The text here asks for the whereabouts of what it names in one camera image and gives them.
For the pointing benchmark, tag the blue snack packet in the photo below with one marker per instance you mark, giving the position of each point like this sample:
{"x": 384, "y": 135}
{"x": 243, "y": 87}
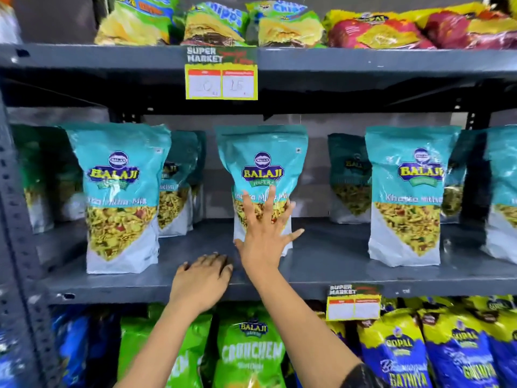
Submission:
{"x": 78, "y": 343}

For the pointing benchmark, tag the teal snack mix pouch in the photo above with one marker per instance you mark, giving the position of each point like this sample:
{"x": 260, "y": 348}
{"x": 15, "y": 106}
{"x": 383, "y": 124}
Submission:
{"x": 262, "y": 157}

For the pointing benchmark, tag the person's right thumb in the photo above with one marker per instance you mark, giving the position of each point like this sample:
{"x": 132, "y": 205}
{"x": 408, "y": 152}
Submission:
{"x": 240, "y": 246}

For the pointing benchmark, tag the person's right forearm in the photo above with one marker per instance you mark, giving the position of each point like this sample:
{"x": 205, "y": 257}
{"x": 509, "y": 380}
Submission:
{"x": 307, "y": 339}

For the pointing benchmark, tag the row of yellow blue packets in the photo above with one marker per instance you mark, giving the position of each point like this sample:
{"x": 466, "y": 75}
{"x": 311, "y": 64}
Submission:
{"x": 456, "y": 351}

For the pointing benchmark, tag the person's left thumb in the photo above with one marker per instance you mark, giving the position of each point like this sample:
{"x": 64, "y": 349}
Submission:
{"x": 227, "y": 272}

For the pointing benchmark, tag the grey metal shelf board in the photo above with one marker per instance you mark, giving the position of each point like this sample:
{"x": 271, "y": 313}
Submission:
{"x": 323, "y": 62}
{"x": 323, "y": 270}

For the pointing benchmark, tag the white plastic packet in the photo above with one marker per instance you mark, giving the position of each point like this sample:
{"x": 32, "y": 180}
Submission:
{"x": 8, "y": 24}

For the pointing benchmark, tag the bright green snack packet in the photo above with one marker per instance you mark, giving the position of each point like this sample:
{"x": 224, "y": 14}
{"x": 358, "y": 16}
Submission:
{"x": 133, "y": 339}
{"x": 248, "y": 351}

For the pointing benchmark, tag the green yellow chips packet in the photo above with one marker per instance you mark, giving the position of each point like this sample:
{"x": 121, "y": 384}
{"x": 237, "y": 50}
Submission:
{"x": 214, "y": 26}
{"x": 289, "y": 28}
{"x": 137, "y": 20}

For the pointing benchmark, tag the person's right middle finger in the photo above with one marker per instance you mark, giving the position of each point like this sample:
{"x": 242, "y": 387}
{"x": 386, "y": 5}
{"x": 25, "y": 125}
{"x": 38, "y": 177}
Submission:
{"x": 270, "y": 206}

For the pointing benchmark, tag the person's right hand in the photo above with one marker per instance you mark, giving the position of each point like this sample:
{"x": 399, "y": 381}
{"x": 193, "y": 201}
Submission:
{"x": 264, "y": 248}

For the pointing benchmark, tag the red yellow snack packet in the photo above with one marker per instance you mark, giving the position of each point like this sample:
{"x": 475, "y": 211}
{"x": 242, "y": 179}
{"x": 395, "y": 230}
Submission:
{"x": 472, "y": 32}
{"x": 375, "y": 34}

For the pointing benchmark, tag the row of teal packets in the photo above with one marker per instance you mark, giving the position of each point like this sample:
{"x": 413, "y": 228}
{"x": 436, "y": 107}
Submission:
{"x": 121, "y": 157}

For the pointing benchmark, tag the grey perforated metal upright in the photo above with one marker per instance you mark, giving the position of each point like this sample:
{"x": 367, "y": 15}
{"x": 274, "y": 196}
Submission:
{"x": 20, "y": 258}

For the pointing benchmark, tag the black sleeve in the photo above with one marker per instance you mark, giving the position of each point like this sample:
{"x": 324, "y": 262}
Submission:
{"x": 363, "y": 379}

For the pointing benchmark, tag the yellow framed price tag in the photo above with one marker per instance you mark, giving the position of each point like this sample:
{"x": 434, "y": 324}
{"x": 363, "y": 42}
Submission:
{"x": 221, "y": 82}
{"x": 353, "y": 307}

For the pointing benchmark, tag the person's right little finger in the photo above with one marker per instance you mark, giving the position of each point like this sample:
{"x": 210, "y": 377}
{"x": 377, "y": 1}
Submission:
{"x": 296, "y": 235}

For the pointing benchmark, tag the person's left hand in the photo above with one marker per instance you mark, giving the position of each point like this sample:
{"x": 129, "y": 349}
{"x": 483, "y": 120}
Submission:
{"x": 198, "y": 284}

